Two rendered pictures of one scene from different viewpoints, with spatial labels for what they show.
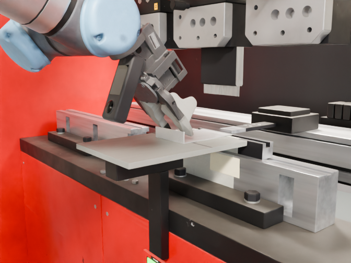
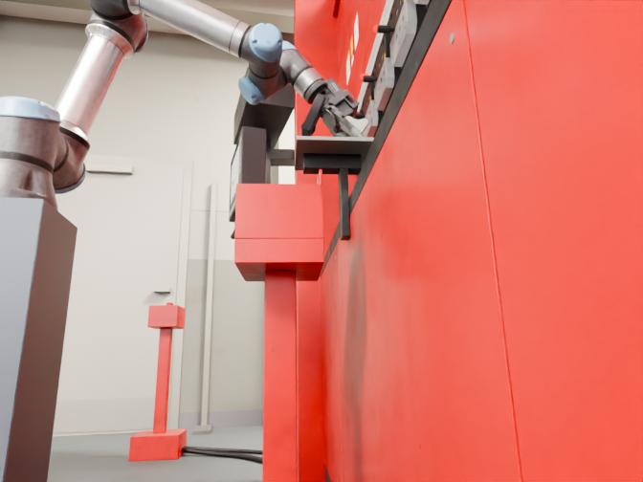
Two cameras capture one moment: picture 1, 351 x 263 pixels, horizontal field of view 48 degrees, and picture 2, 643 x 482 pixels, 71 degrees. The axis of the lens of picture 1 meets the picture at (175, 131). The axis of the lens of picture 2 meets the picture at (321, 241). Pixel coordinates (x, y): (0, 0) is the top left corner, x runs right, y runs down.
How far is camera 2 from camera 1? 0.85 m
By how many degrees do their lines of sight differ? 42
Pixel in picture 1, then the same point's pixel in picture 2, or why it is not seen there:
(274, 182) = not seen: hidden behind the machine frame
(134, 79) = (317, 106)
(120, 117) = (305, 126)
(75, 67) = not seen: hidden behind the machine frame
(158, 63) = (336, 98)
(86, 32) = (251, 42)
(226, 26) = (388, 71)
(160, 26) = (371, 108)
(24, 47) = (245, 82)
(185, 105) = (358, 122)
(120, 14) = (267, 32)
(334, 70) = not seen: hidden behind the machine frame
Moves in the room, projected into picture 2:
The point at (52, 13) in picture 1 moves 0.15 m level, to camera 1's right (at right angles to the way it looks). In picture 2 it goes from (236, 37) to (289, 9)
